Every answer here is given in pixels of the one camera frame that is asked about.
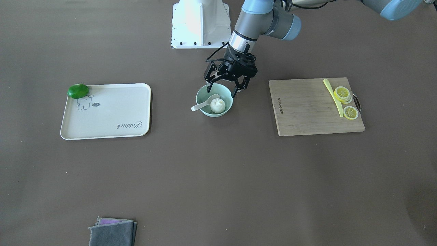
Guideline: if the beige rabbit tray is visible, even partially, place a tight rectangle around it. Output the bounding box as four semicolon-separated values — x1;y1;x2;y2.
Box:
60;83;152;140

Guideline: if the lemon slice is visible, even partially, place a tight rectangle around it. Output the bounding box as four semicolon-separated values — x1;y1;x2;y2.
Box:
334;86;352;104
343;106;360;120

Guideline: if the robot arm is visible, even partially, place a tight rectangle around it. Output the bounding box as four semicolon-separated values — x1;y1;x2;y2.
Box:
203;0;329;97

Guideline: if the white steamed bun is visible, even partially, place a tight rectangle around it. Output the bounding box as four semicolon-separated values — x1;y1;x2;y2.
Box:
210;98;226;114

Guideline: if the yellow plastic knife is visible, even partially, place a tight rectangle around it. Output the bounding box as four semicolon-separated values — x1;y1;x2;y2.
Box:
323;79;344;118

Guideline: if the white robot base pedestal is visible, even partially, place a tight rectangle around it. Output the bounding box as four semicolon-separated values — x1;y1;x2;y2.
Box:
171;0;231;49

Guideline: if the light green bowl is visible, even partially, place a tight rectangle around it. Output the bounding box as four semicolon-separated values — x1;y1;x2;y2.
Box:
196;83;234;117

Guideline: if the grey folded cloth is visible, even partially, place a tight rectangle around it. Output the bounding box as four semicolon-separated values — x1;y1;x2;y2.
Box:
88;217;137;246

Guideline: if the white ceramic spoon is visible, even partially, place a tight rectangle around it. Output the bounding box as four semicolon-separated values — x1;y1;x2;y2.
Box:
191;94;221;111

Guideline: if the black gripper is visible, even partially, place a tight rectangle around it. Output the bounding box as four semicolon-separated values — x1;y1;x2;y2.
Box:
203;46;258;98

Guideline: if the lower lemon slice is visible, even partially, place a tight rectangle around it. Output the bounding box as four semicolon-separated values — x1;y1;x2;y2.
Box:
343;106;360;120

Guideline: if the upper lemon slice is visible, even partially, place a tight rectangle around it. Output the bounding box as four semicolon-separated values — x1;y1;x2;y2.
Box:
334;86;352;104

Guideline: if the green lime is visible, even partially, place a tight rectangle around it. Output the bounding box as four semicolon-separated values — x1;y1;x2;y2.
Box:
67;84;89;99

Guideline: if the wooden cutting board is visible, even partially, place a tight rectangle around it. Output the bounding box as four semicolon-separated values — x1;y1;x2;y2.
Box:
269;78;365;136

